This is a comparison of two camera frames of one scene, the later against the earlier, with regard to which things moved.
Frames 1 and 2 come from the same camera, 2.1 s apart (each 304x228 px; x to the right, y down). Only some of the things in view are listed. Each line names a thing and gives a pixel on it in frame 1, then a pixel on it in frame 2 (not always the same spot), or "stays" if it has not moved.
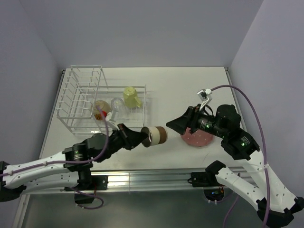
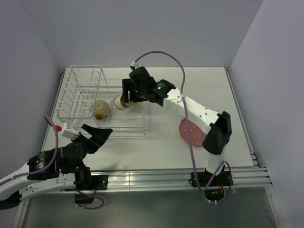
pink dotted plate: x=198 y=138 stays
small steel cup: x=156 y=135 → x=118 y=103
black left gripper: x=130 y=138 → x=100 y=136
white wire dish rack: x=87 y=105 stays
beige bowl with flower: x=101 y=109 stays
